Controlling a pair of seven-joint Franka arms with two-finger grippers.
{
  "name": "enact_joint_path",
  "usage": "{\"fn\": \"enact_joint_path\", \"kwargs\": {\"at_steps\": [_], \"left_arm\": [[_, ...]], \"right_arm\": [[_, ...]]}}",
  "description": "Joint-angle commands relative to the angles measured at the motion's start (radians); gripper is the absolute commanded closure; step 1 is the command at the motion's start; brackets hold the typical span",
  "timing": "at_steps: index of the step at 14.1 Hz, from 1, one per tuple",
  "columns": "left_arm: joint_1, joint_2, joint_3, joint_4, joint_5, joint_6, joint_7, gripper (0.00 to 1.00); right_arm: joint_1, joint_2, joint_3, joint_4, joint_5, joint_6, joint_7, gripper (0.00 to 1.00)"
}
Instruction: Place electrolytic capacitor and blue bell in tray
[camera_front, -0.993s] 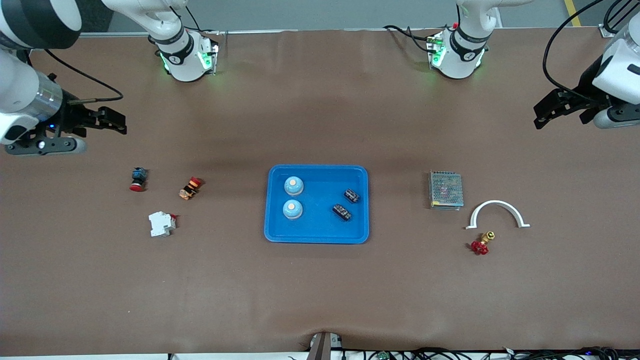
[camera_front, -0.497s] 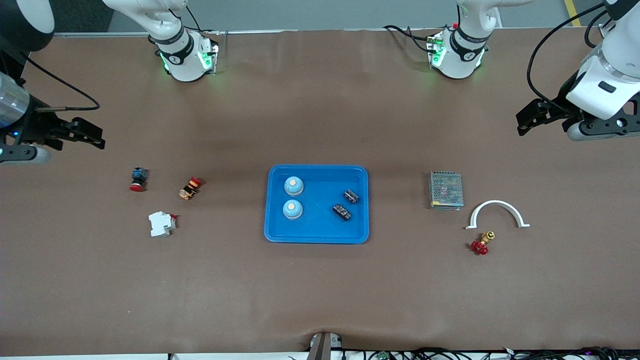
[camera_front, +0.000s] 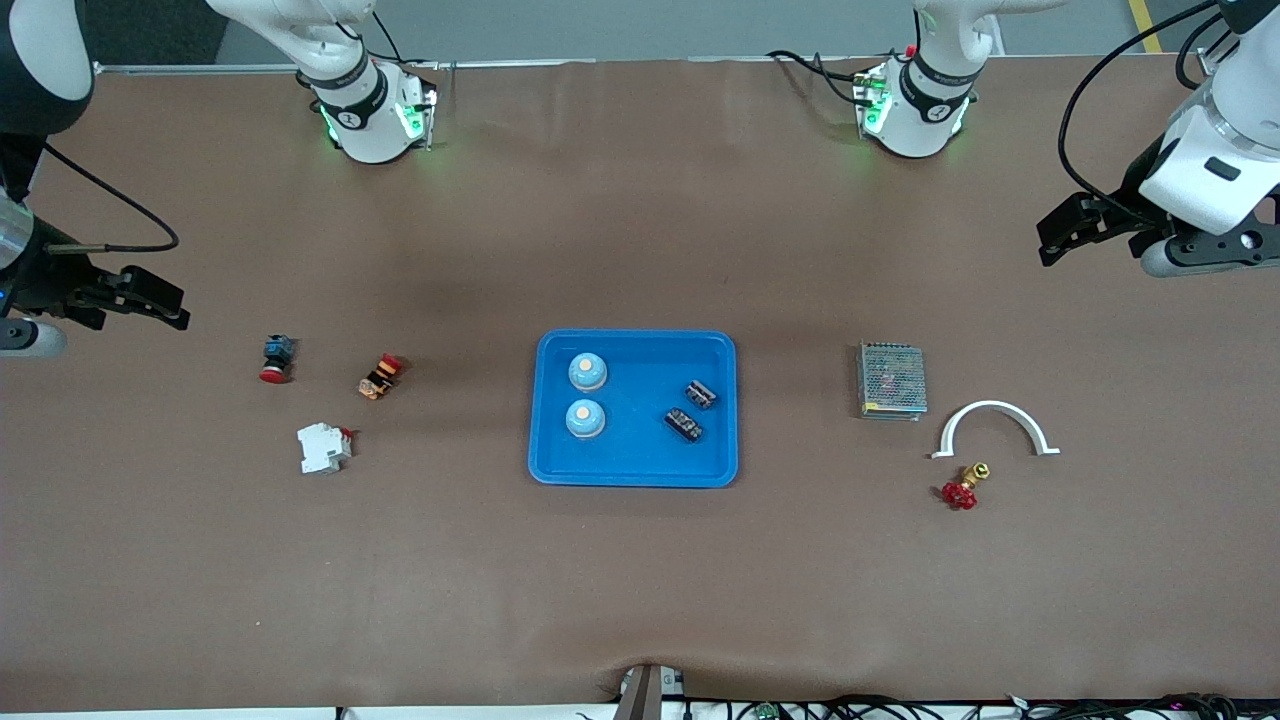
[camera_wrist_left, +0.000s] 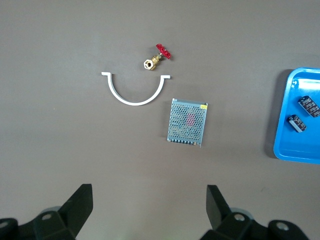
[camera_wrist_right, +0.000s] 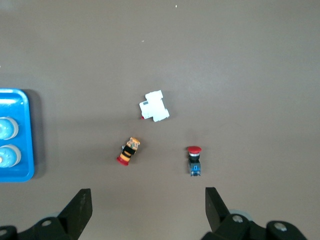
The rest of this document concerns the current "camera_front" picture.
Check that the blue plastic tray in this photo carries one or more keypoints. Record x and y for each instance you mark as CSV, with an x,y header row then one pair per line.
x,y
635,410

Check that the small green circuit board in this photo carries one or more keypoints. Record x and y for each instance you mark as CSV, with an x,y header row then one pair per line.
x,y
766,711

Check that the blue bell with wooden base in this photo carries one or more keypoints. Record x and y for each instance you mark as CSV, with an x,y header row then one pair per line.
x,y
584,418
587,372

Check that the red push button blue body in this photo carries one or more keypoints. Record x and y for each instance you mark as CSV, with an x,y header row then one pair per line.
x,y
277,358

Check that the aluminium frame corner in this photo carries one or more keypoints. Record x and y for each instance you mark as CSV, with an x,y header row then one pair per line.
x,y
1212,62

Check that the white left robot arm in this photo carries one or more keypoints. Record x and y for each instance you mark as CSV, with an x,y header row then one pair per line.
x,y
915,110

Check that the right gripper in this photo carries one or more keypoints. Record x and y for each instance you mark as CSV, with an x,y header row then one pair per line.
x,y
45,282

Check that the metal mesh power supply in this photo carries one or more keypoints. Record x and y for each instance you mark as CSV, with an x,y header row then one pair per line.
x,y
891,380

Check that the white curved pipe clamp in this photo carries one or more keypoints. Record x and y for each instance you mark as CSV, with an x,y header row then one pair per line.
x,y
993,405

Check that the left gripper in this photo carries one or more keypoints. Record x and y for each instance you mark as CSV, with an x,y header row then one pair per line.
x,y
1128,213

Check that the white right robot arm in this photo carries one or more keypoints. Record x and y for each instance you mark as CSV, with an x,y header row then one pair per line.
x,y
365,120

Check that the red yellow emergency switch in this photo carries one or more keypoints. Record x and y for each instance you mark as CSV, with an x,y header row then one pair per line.
x,y
381,376

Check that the grey camera stand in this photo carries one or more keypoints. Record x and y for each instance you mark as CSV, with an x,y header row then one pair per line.
x,y
645,692

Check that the dark electrolytic capacitor block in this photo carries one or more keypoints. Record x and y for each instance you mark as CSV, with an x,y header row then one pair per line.
x,y
701,393
684,425

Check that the brass valve red handwheel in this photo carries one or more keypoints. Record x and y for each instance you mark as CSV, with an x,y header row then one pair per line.
x,y
960,494

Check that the white circuit breaker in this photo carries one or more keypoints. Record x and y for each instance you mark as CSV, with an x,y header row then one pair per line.
x,y
322,448

